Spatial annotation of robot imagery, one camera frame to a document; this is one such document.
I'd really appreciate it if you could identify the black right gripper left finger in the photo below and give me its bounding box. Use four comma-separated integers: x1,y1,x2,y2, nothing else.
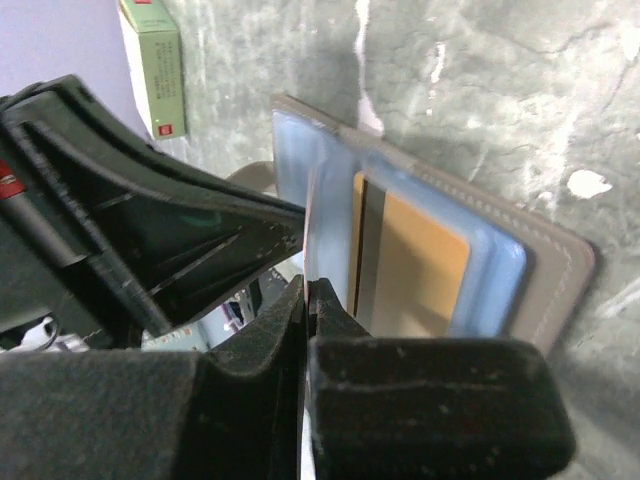
1,277,305,479

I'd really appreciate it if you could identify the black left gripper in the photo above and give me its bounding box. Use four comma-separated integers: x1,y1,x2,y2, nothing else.
1,75,304,348

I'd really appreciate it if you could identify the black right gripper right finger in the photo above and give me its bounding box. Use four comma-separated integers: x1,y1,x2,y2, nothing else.
305,279,575,479

